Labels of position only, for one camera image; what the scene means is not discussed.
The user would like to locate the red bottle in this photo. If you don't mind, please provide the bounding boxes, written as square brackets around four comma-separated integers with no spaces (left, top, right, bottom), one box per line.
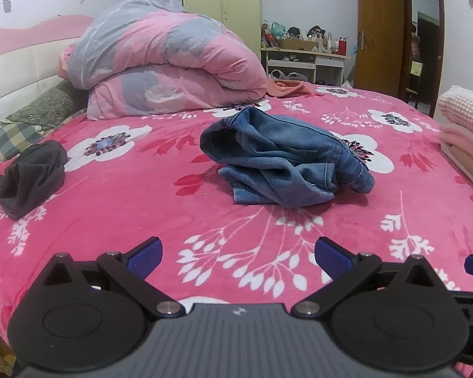
[336,37,347,56]

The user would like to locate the cardboard box on desk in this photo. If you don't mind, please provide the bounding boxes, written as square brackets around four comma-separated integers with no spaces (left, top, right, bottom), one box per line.
[277,38,318,51]

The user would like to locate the cluttered white shelf desk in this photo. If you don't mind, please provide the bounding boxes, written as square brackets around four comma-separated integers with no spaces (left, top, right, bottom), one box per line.
[260,22,349,86]

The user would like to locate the white pink headboard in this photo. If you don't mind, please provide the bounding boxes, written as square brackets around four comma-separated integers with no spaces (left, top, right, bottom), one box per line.
[0,15,94,126]

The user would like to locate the orange cloth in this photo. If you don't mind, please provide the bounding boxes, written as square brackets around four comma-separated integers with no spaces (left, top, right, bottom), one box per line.
[266,78,312,98]

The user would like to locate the plaid pillow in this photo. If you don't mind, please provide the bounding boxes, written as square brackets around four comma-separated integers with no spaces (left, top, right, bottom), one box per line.
[0,122,43,162]

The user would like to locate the blue denim jeans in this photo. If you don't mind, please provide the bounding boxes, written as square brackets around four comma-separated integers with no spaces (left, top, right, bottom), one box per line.
[200,107,374,209]

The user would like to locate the green floral pillow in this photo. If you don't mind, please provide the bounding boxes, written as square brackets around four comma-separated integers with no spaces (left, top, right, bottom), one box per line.
[3,80,90,128]

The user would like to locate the brown wooden door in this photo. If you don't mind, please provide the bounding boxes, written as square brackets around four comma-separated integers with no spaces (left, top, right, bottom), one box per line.
[354,0,412,99]

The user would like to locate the pink grey folded duvet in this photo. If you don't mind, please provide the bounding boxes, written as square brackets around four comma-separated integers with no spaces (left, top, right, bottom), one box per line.
[58,0,267,120]

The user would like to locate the light pink folded blanket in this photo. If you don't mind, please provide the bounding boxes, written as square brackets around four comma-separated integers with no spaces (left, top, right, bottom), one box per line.
[437,122,473,182]

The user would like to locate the black crumpled garment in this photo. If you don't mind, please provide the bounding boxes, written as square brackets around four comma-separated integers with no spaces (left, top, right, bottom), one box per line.
[0,140,68,221]

